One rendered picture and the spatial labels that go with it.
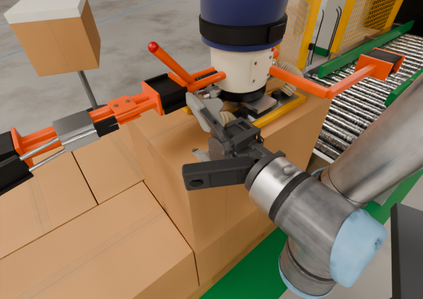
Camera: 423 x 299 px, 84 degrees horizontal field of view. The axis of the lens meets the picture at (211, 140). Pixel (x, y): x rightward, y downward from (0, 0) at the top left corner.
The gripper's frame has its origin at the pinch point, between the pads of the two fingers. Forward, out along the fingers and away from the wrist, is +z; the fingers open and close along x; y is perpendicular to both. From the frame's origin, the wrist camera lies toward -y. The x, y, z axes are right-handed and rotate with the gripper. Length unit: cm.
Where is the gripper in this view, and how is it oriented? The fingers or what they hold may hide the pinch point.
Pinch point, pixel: (186, 124)
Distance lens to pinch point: 49.9
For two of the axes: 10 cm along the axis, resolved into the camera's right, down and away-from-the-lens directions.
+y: 7.8, -4.3, 4.4
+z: -6.2, -5.1, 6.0
